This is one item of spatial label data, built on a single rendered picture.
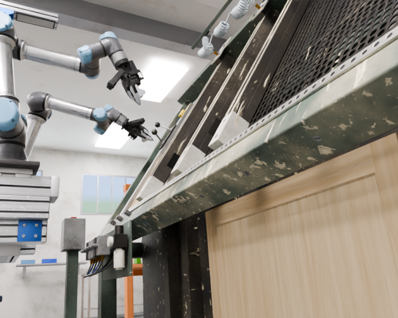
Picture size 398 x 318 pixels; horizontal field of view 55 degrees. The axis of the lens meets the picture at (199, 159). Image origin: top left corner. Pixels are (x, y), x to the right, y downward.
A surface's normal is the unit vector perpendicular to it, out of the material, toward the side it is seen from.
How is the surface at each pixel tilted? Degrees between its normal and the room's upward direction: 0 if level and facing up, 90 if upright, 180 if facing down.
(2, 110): 98
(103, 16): 90
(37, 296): 90
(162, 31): 90
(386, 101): 148
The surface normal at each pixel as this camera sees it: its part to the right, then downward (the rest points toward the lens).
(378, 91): -0.41, 0.76
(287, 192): -0.89, -0.08
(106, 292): 0.45, -0.31
